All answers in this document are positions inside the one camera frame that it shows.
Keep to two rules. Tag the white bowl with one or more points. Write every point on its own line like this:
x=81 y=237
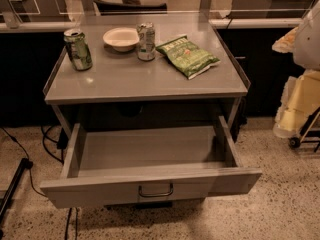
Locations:
x=121 y=39

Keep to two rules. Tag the white green soda can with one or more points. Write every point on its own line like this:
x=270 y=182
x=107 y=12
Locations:
x=146 y=44

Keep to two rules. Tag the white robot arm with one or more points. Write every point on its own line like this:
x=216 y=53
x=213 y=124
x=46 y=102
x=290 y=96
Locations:
x=306 y=52

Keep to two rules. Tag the grey cabinet table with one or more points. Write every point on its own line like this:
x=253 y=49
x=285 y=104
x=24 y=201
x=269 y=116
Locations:
x=116 y=77

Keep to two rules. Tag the black floor stand bar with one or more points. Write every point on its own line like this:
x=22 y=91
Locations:
x=6 y=199

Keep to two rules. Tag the green jalapeno chip bag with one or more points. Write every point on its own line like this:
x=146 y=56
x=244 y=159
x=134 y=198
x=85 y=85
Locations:
x=187 y=57

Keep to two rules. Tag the green soda can left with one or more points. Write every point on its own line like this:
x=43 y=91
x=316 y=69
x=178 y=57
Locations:
x=77 y=49

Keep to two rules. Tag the metal drawer handle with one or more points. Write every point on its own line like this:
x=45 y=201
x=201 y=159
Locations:
x=158 y=194

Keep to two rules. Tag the open grey top drawer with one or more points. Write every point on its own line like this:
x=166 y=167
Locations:
x=106 y=168

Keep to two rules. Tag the black wheeled cart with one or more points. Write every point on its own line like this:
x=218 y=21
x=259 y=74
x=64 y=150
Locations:
x=308 y=134

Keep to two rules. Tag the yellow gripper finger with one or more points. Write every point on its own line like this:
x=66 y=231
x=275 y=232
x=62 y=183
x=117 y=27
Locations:
x=299 y=100
x=286 y=43

